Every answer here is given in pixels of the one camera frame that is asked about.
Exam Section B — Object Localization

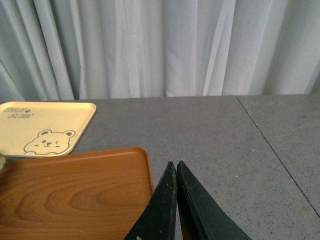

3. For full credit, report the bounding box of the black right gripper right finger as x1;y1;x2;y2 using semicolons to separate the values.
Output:
177;161;250;240

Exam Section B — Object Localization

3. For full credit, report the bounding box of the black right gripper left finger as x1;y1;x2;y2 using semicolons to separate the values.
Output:
125;161;177;240

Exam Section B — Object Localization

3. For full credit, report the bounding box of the brown wooden tray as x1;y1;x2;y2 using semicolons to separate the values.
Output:
0;147;154;240

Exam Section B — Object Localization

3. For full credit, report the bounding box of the yellow bear tray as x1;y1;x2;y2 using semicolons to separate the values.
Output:
0;101;97;158

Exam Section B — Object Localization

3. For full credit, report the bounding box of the grey curtain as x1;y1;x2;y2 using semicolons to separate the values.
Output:
0;0;320;102

